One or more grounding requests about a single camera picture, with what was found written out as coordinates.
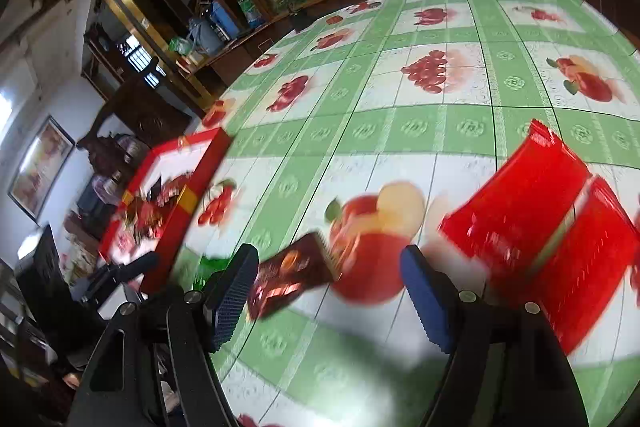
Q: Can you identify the clear plastic bottle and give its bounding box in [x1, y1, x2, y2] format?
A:
[236, 0, 267, 31]

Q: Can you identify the small black holder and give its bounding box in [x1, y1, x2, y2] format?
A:
[289, 8, 314, 34]

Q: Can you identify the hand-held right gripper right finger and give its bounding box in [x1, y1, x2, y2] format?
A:
[400, 244, 589, 427]

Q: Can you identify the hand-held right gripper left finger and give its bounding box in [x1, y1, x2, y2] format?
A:
[66, 243, 261, 427]

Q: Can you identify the pile of mixed snack packets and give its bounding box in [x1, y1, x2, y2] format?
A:
[116, 173, 194, 244]

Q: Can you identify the grey kettle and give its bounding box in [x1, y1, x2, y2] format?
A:
[186, 16, 222, 56]

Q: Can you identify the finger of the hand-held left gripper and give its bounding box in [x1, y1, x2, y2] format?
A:
[81, 266, 130, 304]
[111, 251, 161, 282]

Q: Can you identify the blue thermos jug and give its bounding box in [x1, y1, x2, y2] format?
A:
[209, 0, 242, 41]

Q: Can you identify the framed wall picture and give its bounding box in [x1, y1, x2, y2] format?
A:
[6, 115, 77, 224]

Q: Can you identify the dark red snack packet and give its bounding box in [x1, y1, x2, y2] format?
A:
[246, 231, 337, 321]

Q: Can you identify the red cardboard box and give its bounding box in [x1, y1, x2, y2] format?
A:
[99, 126, 234, 294]

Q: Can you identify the large red snack packet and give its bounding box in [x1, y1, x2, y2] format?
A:
[439, 119, 592, 280]
[520, 176, 637, 354]

